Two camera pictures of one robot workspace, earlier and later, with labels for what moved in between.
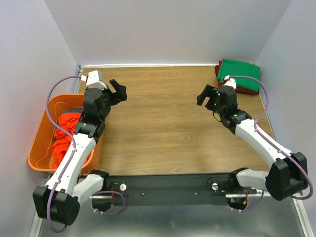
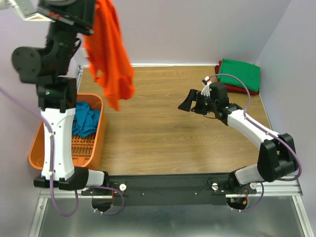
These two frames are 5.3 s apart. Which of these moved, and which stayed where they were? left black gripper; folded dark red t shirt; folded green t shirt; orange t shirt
Moved: orange t shirt; left black gripper
Stayed: folded green t shirt; folded dark red t shirt
